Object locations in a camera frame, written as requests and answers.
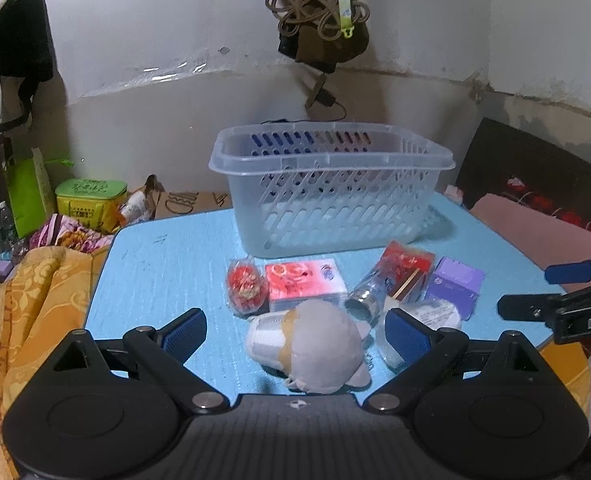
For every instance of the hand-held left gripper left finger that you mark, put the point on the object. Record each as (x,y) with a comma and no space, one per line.
(185,335)

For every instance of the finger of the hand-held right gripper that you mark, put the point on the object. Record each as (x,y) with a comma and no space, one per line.
(525,307)
(570,272)

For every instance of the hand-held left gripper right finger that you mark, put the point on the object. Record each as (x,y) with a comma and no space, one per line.
(405,334)

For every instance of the grey plush toy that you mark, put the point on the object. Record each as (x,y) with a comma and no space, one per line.
(320,350)

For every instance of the clear plastic slotted basket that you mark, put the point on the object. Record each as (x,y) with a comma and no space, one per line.
(325,200)

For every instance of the white round container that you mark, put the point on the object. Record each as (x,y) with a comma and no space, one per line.
(438,314)

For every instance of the yellow cloth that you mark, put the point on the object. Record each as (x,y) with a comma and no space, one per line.
(570,365)

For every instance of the clear bottle with metal cap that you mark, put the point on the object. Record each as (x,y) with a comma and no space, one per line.
(373,290)

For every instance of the pink pillow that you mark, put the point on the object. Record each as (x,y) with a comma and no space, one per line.
(535,230)

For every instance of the red rectangular packet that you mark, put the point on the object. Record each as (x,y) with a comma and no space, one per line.
(410,267)

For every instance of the purple box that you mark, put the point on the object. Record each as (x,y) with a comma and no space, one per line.
(455,285)

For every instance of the red snack packet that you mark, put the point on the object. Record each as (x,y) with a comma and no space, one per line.
(246,285)

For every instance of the pink tissue pack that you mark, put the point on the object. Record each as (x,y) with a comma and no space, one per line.
(303,282)

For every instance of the dark wooden headboard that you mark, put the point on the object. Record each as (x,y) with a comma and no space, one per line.
(525,165)

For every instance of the brown cardboard box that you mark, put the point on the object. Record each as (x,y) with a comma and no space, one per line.
(185,202)

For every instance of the orange patterned blanket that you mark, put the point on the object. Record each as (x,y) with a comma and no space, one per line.
(40,310)

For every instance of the floral purple blanket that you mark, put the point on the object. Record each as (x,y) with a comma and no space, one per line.
(72,230)

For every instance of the green tin box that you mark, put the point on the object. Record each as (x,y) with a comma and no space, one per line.
(91,202)

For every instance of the small purple block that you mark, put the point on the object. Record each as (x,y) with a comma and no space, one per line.
(0,268)

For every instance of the green paper bag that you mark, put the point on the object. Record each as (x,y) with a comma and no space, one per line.
(25,195)

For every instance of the brown hanging bag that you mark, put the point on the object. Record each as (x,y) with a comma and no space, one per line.
(325,45)

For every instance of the dark hanging garment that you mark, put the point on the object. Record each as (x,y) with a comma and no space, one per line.
(20,40)

